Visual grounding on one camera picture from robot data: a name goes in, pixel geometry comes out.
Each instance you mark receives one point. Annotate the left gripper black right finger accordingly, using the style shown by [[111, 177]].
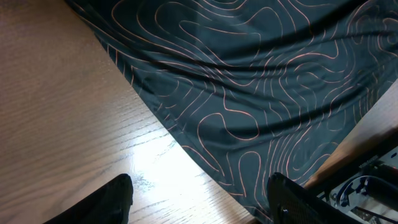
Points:
[[292, 204]]

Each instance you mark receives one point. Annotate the black jersey with orange lines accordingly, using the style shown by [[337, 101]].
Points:
[[252, 87]]

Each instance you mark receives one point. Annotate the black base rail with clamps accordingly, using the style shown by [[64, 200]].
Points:
[[370, 176]]

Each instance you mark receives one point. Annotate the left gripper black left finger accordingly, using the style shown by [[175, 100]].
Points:
[[110, 204]]

